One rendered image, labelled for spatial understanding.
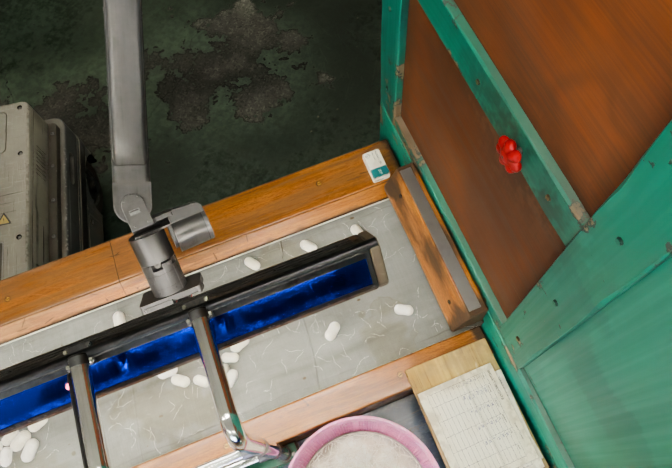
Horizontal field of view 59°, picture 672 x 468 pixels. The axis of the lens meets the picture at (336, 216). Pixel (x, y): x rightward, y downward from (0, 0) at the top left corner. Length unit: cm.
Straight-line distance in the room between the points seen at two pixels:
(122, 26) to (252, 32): 150
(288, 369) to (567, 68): 73
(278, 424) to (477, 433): 33
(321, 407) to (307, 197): 40
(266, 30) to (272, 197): 136
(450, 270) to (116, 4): 67
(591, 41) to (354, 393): 71
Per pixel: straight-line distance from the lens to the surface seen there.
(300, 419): 105
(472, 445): 104
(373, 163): 117
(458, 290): 100
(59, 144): 194
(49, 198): 184
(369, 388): 105
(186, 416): 112
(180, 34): 253
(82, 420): 76
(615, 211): 56
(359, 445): 108
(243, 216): 117
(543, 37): 59
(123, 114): 97
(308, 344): 109
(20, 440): 121
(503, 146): 66
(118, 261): 121
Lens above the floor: 181
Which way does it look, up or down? 66 degrees down
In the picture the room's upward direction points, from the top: 8 degrees counter-clockwise
